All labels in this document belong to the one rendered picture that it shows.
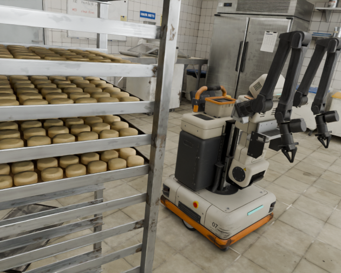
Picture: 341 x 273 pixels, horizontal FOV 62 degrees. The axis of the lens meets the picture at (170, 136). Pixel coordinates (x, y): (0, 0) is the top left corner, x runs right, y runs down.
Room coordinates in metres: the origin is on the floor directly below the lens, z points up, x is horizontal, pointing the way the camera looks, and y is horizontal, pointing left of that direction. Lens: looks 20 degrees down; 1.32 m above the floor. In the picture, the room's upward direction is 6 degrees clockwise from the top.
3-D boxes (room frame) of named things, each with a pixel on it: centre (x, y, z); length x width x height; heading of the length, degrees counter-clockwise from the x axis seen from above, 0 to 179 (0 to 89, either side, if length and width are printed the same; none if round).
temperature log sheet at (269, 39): (4.84, -1.39, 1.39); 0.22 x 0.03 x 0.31; 50
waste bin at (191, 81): (6.42, -0.46, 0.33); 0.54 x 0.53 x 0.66; 50
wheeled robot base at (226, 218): (1.94, -0.42, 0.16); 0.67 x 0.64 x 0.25; 43
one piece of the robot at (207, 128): (2.01, -0.36, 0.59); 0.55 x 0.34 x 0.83; 133
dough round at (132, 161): (0.75, 0.09, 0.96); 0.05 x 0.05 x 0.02
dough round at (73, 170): (0.66, 0.23, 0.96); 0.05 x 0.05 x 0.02
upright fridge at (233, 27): (5.44, -1.34, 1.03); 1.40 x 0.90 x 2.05; 50
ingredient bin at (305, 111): (4.84, -2.27, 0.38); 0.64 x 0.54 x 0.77; 143
